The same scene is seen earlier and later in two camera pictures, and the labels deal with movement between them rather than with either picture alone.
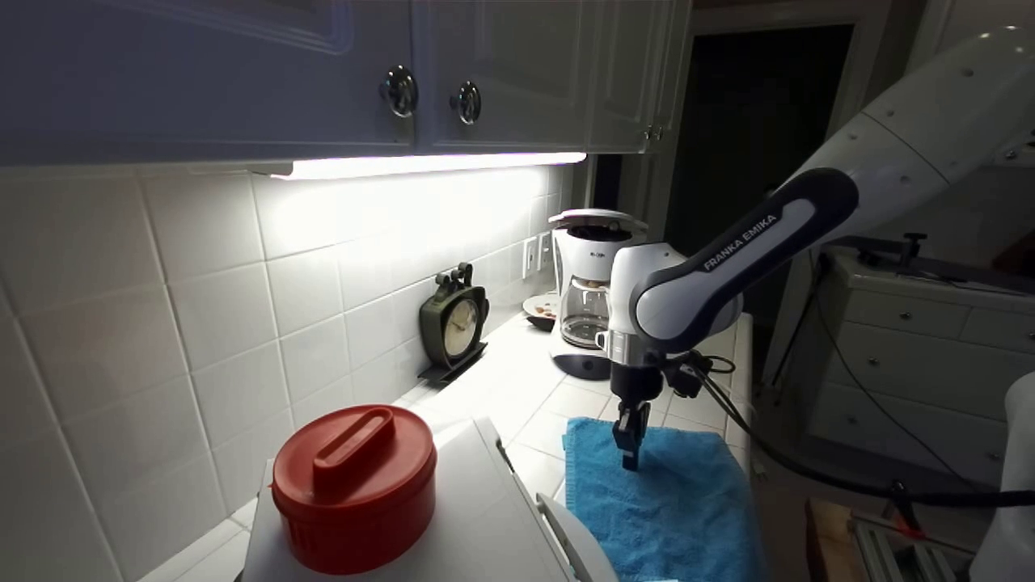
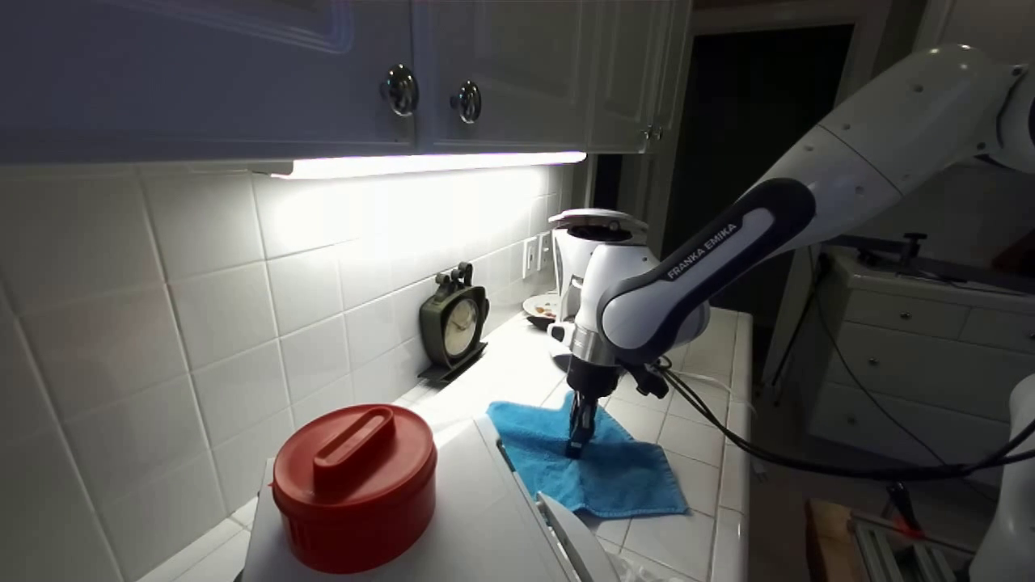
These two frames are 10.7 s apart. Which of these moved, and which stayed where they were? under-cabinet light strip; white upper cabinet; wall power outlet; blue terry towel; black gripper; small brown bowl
Moved: blue terry towel; black gripper
Stayed: under-cabinet light strip; small brown bowl; white upper cabinet; wall power outlet
